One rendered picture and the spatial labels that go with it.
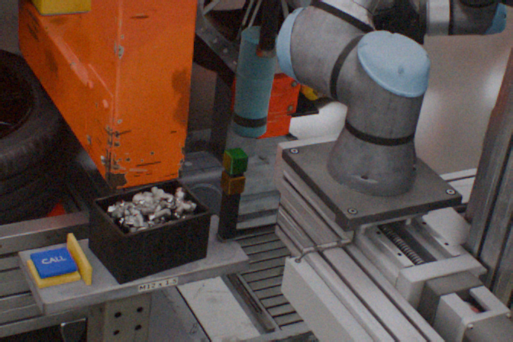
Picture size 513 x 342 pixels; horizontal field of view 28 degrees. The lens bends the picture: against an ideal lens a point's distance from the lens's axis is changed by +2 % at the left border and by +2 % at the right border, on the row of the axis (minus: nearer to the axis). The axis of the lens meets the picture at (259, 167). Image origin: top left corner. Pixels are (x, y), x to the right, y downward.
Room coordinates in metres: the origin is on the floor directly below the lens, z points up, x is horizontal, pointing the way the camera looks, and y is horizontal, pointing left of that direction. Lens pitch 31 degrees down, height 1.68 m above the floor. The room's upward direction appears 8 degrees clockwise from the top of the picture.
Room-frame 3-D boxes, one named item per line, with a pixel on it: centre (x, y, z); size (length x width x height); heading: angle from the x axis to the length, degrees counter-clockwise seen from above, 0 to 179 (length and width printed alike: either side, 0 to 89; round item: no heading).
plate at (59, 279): (1.54, 0.36, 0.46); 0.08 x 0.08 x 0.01; 31
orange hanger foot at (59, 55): (2.14, 0.44, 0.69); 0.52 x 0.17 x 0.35; 31
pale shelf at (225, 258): (1.63, 0.22, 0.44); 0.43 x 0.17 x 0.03; 121
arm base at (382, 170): (1.46, -0.19, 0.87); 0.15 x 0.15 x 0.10
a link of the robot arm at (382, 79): (1.47, -0.18, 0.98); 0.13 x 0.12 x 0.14; 52
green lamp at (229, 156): (1.73, 0.05, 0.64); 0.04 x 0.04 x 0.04; 31
